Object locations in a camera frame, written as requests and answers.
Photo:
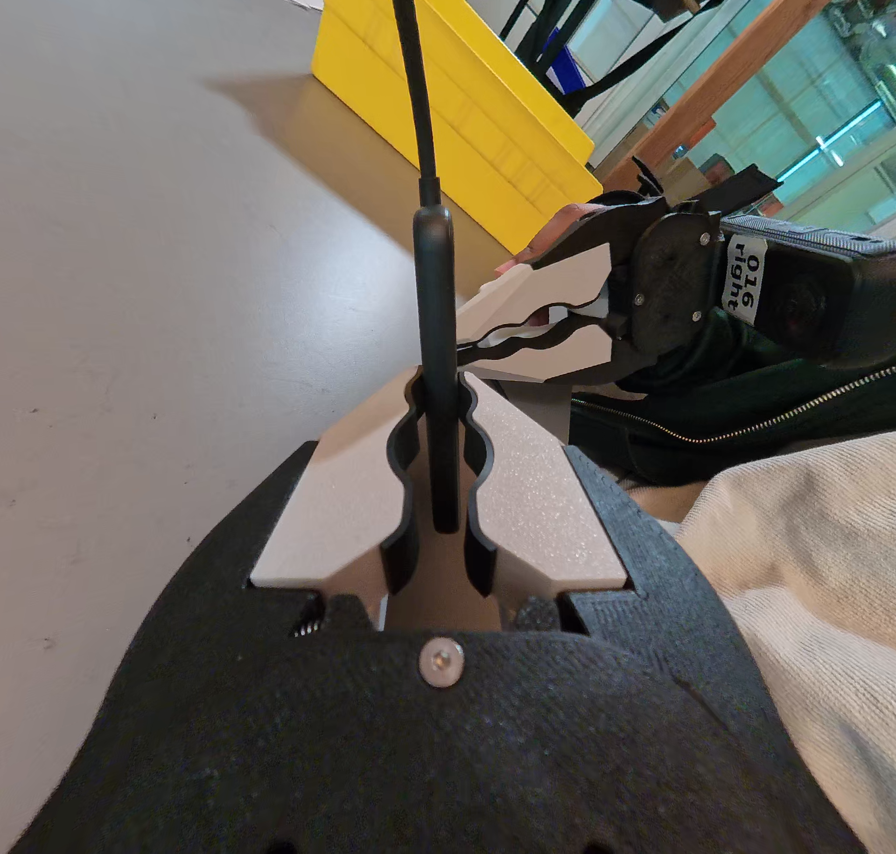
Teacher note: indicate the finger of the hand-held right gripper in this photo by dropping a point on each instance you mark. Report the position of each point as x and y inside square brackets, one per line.
[567, 357]
[553, 283]

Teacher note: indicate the black usb hub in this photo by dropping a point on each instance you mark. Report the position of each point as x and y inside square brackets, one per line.
[437, 350]

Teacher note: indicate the yellow plastic bin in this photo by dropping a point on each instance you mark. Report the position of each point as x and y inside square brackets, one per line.
[455, 97]

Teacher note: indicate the blue box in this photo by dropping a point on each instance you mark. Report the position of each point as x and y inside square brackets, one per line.
[567, 69]

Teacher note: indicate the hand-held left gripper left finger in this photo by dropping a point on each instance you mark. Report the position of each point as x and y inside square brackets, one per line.
[336, 504]

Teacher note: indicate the person's dark green jacket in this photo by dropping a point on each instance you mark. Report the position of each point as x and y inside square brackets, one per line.
[770, 413]

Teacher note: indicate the person's cream sweater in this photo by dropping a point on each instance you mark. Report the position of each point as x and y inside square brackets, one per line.
[805, 588]

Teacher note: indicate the black flat bar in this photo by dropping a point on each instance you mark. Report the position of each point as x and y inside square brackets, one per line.
[742, 185]

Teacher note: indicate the wooden beam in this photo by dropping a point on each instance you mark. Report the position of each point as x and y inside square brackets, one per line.
[735, 62]

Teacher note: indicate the grey desk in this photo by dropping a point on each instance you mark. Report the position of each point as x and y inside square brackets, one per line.
[140, 308]

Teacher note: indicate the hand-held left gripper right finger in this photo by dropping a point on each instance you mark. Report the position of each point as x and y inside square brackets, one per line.
[546, 518]

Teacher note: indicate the person's right hand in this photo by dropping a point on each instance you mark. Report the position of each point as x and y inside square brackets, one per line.
[553, 230]

